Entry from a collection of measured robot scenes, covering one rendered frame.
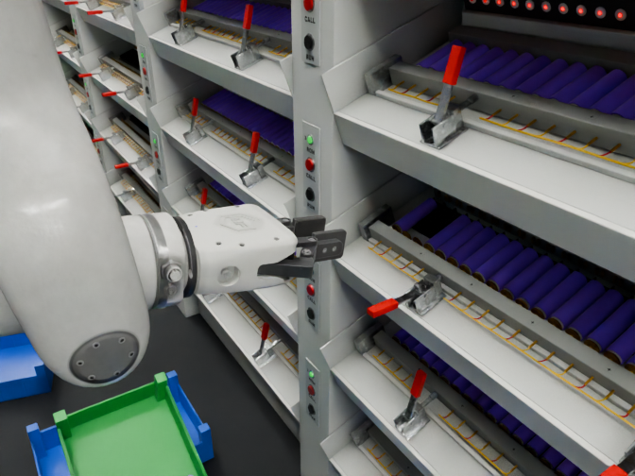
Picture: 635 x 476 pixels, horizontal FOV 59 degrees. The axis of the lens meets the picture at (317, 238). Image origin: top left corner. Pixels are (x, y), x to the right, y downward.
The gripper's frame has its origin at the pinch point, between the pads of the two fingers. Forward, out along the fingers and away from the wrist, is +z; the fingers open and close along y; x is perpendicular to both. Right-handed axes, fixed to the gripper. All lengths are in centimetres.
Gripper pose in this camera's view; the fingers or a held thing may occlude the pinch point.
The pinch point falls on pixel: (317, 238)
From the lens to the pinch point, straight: 59.5
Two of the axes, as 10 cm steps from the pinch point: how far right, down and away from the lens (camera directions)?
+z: 8.3, -1.2, 5.4
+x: -1.3, 9.1, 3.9
